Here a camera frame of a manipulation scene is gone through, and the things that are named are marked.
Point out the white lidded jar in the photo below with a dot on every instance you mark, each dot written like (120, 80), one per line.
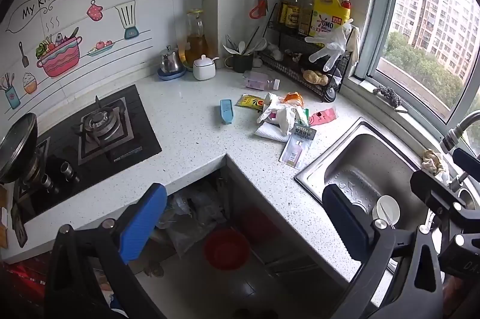
(204, 69)

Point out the blue tray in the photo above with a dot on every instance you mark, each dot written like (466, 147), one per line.
(168, 75)

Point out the window frame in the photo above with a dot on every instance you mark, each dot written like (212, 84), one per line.
(375, 22)

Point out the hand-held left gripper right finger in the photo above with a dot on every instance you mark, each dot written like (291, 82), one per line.
(345, 223)

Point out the cream rubber glove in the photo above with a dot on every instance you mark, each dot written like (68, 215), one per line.
(353, 39)

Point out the orange noodle packet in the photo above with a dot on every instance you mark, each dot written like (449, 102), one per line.
(293, 99)

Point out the garlic bulb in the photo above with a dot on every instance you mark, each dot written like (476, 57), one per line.
(277, 55)
(272, 47)
(257, 61)

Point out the pink face-print wrapper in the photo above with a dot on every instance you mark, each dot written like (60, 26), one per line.
(322, 117)

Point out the black round sink stopper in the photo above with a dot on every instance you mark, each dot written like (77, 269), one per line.
(330, 94)

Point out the clear plastic bag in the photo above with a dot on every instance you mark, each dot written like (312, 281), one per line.
(195, 210)

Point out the clear sample sachet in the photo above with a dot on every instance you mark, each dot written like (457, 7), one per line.
(296, 150)

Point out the yellow detergent jug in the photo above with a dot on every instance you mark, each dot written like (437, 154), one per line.
(330, 16)

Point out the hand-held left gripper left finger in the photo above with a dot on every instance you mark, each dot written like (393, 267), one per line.
(144, 221)

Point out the red plastic basin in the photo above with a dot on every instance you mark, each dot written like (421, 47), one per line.
(227, 249)

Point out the dark green mug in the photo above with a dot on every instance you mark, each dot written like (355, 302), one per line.
(240, 63)

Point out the pink plastic bottle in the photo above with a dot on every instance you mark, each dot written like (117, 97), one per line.
(258, 80)

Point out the grey bristly brush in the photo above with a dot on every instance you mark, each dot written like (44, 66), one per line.
(388, 95)

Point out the metal tongs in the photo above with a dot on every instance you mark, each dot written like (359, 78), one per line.
(229, 43)

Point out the steel teapot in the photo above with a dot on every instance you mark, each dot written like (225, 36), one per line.
(170, 61)

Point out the apartment building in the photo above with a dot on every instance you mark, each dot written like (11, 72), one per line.
(431, 11)

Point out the dried red chilies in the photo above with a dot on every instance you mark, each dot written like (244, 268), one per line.
(292, 55)

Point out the beige rag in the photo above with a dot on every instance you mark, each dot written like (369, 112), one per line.
(433, 161)

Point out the glass oil carafe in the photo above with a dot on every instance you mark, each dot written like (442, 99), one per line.
(195, 45)

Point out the steel faucet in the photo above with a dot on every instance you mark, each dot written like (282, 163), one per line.
(455, 133)

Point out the black glass gas stove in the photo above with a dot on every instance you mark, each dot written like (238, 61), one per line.
(112, 138)

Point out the white plastic bag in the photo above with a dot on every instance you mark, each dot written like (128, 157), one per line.
(275, 112)

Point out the small white spoon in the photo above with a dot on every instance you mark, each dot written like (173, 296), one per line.
(241, 46)

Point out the large white ladle spoon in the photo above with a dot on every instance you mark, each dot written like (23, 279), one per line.
(259, 45)

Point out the stainless steel sink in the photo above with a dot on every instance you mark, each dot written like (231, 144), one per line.
(360, 157)

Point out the blue face-print wrapper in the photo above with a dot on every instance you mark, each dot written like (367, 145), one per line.
(226, 111)

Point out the dark sauce bottle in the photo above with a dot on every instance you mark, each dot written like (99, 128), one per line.
(306, 16)
(284, 9)
(294, 13)

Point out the frying pan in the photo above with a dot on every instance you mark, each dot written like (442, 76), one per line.
(17, 146)

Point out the clear disposable glove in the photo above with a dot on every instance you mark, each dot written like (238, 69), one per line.
(332, 46)

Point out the cartoon kitchen wall sticker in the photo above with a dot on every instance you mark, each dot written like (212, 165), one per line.
(60, 56)

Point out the thin metal utensil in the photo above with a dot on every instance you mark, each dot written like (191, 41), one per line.
(386, 215)

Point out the yellow seasoning packet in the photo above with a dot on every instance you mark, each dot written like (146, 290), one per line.
(249, 103)

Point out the white paper towel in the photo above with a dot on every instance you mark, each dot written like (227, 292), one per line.
(273, 135)

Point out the wooden chopsticks pair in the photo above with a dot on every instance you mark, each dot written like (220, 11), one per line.
(252, 39)

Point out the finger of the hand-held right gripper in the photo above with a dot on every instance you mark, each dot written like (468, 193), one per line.
(467, 159)
(431, 187)

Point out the white bowl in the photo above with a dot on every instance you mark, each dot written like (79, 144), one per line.
(390, 208)

